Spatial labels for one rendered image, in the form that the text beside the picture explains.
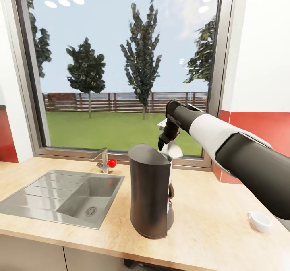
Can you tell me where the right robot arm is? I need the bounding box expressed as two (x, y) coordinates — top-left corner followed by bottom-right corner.
(158, 100), (290, 232)

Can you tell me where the coffee cup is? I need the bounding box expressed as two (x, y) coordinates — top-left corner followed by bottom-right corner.
(247, 211), (272, 232)

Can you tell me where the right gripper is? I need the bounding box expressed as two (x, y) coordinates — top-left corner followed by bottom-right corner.
(158, 126), (181, 151)

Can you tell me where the paper coffee filter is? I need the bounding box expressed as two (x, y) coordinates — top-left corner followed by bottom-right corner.
(158, 140), (183, 159)

